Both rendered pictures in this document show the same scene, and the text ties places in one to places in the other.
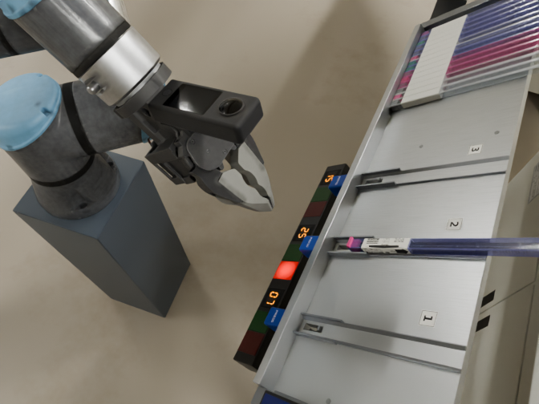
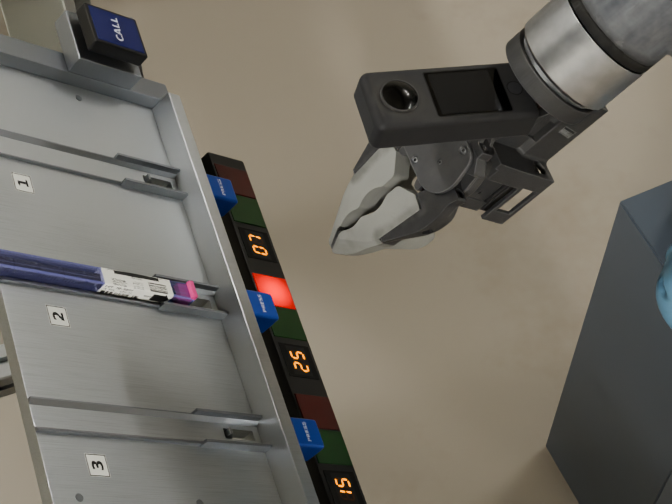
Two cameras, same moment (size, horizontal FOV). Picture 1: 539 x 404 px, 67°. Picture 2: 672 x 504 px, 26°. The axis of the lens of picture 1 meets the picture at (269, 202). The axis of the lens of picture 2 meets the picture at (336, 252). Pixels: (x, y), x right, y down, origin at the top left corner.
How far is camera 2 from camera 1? 0.88 m
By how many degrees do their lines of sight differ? 56
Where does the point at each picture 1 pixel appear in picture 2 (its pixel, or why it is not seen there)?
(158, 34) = not seen: outside the picture
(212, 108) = (422, 86)
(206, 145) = not seen: hidden behind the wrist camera
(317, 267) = (213, 253)
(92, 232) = (638, 203)
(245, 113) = (372, 96)
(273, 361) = (172, 123)
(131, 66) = (541, 24)
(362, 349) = (77, 150)
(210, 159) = not seen: hidden behind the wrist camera
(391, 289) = (88, 225)
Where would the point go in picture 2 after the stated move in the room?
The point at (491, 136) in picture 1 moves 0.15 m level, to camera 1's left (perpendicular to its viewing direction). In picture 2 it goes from (84, 490) to (268, 337)
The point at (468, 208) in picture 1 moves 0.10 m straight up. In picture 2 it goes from (52, 342) to (24, 262)
